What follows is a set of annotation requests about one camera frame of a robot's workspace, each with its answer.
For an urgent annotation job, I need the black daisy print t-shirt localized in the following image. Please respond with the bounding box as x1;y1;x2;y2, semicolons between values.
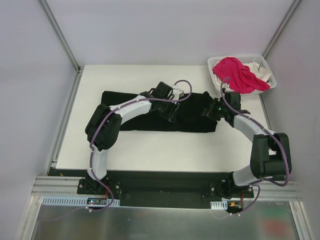
96;91;218;133

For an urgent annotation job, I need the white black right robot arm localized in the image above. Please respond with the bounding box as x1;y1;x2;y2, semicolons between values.
202;92;292;199

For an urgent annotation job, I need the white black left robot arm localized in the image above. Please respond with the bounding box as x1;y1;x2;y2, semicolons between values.
85;82;184;195

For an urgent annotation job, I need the pink t-shirt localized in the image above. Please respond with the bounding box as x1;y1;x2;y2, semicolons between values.
212;56;270;94

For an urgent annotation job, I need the white cream t-shirt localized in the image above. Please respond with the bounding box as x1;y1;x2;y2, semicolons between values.
244;62;273;83

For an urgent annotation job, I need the white plastic basket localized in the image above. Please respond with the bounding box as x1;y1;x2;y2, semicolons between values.
207;54;277;96

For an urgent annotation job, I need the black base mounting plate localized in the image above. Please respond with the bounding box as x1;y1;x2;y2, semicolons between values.
77;170;254;209

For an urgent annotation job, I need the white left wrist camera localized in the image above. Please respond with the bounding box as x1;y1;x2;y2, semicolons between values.
168;88;185;100

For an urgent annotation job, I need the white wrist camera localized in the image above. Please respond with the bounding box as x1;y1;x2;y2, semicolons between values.
220;83;233;93
168;88;185;100

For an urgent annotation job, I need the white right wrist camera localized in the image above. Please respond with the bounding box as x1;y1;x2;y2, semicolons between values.
220;83;233;93

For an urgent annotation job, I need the white right cable duct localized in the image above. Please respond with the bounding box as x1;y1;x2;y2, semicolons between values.
210;200;228;210

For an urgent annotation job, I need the white cable duct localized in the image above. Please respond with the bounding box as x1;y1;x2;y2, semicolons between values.
42;196;121;208
210;200;228;210

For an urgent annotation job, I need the left table edge rail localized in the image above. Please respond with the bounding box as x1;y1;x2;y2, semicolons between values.
44;66;85;176

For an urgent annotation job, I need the right aluminium frame post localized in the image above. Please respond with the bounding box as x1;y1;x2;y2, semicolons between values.
262;0;304;59

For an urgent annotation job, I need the aluminium frame post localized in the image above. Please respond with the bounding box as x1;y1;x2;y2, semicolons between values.
262;0;304;59
37;0;81;73

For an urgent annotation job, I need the front aluminium rail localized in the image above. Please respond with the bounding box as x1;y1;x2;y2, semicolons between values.
31;176;302;202

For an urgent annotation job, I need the white left cable duct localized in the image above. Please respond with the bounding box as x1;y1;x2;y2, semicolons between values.
42;196;121;208

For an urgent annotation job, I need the left aluminium frame post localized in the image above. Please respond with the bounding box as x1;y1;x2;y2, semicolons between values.
37;0;81;73

